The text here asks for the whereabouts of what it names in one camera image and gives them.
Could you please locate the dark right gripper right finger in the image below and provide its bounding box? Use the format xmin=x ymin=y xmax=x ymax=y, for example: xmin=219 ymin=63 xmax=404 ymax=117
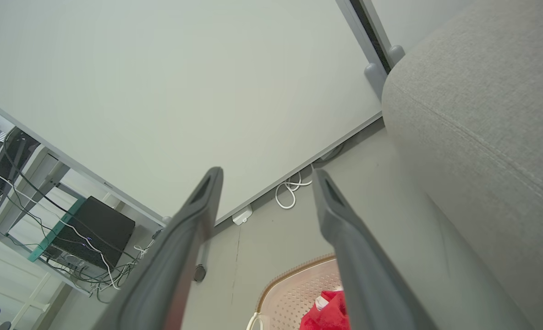
xmin=311 ymin=168 xmax=438 ymax=330

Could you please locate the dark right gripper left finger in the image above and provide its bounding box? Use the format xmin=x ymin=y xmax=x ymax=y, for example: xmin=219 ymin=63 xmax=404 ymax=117
xmin=93 ymin=167 xmax=224 ymax=330

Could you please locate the red shirt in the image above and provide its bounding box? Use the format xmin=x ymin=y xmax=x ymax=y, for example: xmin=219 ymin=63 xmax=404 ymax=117
xmin=299 ymin=290 xmax=351 ymax=330

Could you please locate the grey fabric sofa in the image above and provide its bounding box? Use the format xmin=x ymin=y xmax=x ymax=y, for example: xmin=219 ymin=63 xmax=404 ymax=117
xmin=381 ymin=0 xmax=543 ymax=330

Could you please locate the grey caster wheel leg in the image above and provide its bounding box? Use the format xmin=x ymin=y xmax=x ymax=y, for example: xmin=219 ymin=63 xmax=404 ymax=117
xmin=193 ymin=242 xmax=208 ymax=283

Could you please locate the beige perforated laundry basket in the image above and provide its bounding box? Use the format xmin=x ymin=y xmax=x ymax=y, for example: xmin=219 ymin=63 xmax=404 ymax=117
xmin=246 ymin=254 xmax=352 ymax=330

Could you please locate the black computer box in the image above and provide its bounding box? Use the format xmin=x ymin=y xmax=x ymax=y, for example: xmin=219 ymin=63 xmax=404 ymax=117
xmin=47 ymin=196 xmax=136 ymax=270

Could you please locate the black monitor on desk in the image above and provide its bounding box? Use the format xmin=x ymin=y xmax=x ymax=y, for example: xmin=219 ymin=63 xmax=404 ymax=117
xmin=0 ymin=127 xmax=40 ymax=209

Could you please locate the tangled black cable bundle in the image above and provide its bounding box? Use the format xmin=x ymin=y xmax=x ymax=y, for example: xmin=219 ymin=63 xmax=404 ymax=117
xmin=42 ymin=238 xmax=162 ymax=304

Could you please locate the white coiled floor cable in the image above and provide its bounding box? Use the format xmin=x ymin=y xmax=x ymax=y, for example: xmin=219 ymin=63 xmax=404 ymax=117
xmin=275 ymin=170 xmax=313 ymax=210

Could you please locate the long white desk cable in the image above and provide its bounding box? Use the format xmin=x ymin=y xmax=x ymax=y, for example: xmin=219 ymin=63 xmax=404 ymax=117
xmin=0 ymin=118 xmax=121 ymax=290

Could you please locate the grey partition frame post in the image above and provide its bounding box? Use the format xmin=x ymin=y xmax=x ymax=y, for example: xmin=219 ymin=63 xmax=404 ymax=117
xmin=335 ymin=0 xmax=406 ymax=99

